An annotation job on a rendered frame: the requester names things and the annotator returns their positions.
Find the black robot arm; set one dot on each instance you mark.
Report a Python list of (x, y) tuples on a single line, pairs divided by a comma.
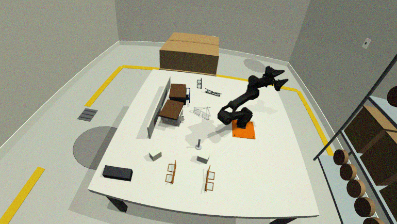
[(243, 116)]

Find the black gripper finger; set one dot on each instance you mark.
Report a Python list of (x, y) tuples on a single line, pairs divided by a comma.
[(276, 72), (281, 82)]

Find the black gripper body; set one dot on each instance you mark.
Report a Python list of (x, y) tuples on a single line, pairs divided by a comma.
[(269, 79)]

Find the white flat panel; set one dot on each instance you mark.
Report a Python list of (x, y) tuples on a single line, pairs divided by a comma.
[(158, 107)]

